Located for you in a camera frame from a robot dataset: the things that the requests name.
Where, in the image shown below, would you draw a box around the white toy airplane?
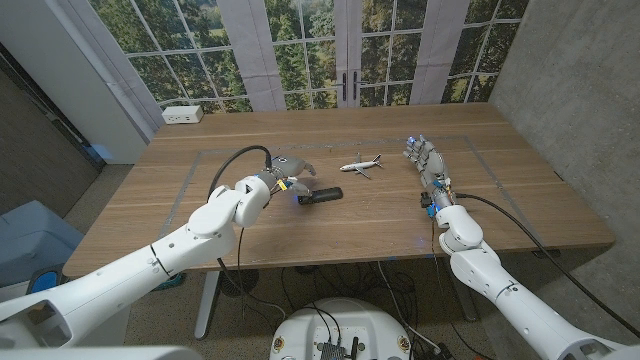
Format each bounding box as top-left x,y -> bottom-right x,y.
339,152 -> 384,180

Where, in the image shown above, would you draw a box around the white table leg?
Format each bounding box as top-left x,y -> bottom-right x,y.
193,271 -> 221,341

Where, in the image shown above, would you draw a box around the printed window backdrop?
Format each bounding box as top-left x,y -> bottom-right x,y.
64,0 -> 531,114

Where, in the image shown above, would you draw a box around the grey table leg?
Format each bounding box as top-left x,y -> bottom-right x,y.
449,279 -> 479,322

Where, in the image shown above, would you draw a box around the white robot torso base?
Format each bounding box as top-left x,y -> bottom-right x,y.
269,298 -> 414,360

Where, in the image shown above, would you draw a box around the blue black pedal device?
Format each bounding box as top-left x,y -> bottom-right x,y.
27,263 -> 69,296

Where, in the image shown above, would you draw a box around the white power outlet box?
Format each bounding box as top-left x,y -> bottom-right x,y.
161,104 -> 205,125

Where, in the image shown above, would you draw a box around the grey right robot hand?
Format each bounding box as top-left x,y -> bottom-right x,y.
403,133 -> 454,199

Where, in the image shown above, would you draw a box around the black round fan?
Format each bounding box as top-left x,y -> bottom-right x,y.
219,269 -> 260,299

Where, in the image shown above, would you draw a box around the light blue storage bin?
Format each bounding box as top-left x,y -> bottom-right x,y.
0,199 -> 85,289

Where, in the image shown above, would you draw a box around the small blue basket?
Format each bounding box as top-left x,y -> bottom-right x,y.
149,272 -> 186,293

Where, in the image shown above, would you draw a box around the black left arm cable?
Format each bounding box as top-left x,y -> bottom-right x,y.
206,144 -> 287,324

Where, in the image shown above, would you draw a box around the black floor cables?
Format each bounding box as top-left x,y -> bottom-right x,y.
279,262 -> 419,331

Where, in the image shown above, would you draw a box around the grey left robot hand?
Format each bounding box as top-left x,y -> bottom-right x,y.
269,154 -> 317,197

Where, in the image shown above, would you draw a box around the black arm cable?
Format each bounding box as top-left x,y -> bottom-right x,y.
454,192 -> 640,339
206,144 -> 287,324

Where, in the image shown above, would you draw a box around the white floor cable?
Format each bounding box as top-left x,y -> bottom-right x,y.
377,262 -> 441,354

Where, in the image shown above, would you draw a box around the black finned electronics module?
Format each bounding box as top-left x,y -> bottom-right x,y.
319,342 -> 346,360

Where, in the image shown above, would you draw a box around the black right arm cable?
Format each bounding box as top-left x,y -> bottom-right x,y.
454,192 -> 640,339

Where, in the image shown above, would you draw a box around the black TV remote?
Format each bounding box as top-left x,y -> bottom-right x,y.
297,186 -> 344,206

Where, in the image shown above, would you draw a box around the white partition panel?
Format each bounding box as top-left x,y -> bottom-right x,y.
0,0 -> 166,166

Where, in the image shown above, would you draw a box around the grey tape outline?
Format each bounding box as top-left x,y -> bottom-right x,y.
158,134 -> 546,247

